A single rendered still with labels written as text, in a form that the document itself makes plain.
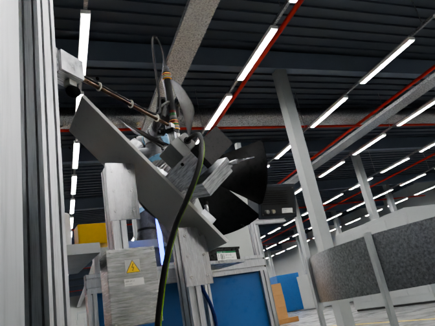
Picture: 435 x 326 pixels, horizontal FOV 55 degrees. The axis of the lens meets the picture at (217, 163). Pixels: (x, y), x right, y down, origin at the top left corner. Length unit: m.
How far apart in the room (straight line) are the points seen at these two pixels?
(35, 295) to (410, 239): 2.51
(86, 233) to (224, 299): 0.72
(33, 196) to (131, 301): 0.41
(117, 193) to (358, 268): 2.29
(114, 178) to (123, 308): 0.43
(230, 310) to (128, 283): 0.92
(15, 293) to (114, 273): 1.08
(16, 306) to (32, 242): 0.90
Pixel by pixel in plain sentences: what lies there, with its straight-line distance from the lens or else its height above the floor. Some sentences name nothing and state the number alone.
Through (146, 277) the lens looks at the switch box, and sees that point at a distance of 1.31.
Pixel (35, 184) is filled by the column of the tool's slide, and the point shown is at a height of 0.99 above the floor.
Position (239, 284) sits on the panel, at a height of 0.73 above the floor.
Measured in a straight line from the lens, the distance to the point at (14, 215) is 0.22.
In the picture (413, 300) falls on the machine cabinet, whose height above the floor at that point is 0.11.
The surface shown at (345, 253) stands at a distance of 3.43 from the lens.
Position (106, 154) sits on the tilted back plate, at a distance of 1.59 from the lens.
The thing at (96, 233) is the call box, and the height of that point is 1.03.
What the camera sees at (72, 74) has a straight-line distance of 1.37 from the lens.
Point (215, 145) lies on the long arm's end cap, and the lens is 1.25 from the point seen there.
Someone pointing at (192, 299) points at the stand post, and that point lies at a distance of 1.45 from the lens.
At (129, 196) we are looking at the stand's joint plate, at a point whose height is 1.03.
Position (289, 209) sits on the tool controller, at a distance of 2.40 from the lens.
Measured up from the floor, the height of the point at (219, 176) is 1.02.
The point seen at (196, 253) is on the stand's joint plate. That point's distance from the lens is 1.48.
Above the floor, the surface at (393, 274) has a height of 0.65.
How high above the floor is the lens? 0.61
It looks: 20 degrees up
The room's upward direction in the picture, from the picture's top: 11 degrees counter-clockwise
